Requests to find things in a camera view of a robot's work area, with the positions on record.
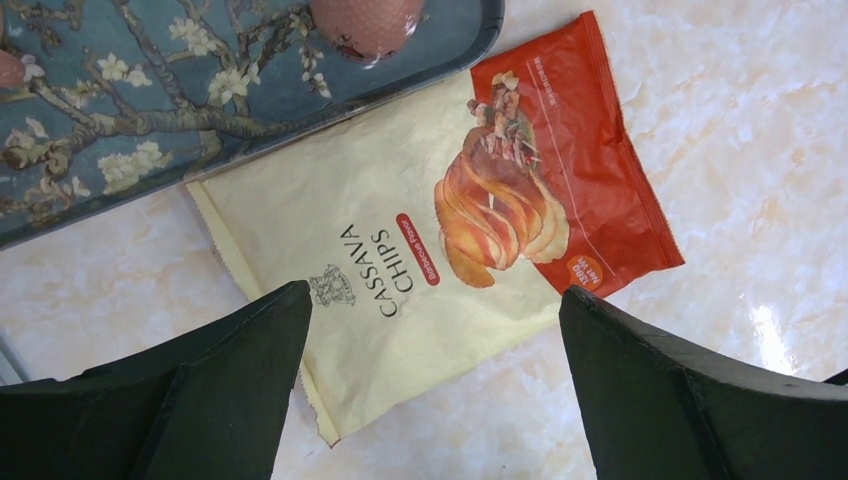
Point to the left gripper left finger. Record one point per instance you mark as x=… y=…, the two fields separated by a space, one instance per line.
x=208 y=404

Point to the cassava chips bag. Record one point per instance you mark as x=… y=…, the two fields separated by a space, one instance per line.
x=442 y=228

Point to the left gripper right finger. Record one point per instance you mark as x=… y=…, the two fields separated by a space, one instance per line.
x=656 y=406

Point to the floral blue serving tray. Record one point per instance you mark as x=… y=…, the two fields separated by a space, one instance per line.
x=123 y=98

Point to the salmon pink mug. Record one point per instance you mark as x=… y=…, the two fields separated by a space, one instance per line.
x=367 y=31

